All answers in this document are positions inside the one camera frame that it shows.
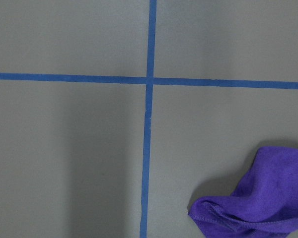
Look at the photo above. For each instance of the purple microfiber towel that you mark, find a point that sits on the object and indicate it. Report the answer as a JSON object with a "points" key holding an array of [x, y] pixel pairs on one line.
{"points": [[263, 205]]}

